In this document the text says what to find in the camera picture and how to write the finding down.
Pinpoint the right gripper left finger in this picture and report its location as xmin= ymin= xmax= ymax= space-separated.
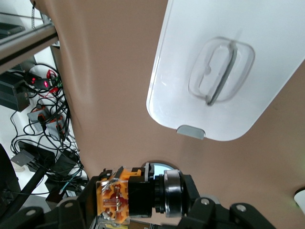
xmin=0 ymin=175 xmax=99 ymax=229

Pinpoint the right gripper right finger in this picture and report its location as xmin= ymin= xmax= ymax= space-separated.
xmin=162 ymin=174 xmax=280 ymax=229

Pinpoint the orange and black switch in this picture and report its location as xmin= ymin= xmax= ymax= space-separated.
xmin=95 ymin=162 xmax=185 ymax=226

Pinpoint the black electronics box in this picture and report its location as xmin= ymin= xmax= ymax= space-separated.
xmin=0 ymin=71 xmax=31 ymax=112

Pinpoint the white lidded storage box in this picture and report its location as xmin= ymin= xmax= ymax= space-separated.
xmin=145 ymin=0 xmax=305 ymax=142

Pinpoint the light blue round plate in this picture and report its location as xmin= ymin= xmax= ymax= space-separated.
xmin=148 ymin=162 xmax=178 ymax=173

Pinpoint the grey orange power adapter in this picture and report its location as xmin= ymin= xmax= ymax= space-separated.
xmin=45 ymin=114 xmax=70 ymax=141
xmin=27 ymin=105 xmax=52 ymax=131

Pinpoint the brown table cover sheet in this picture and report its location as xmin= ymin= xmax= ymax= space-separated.
xmin=30 ymin=0 xmax=305 ymax=229

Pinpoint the black cable tangle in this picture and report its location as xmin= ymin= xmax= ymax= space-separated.
xmin=9 ymin=62 xmax=86 ymax=194

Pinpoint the aluminium frame bar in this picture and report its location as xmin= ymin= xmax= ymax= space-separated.
xmin=0 ymin=11 xmax=60 ymax=70

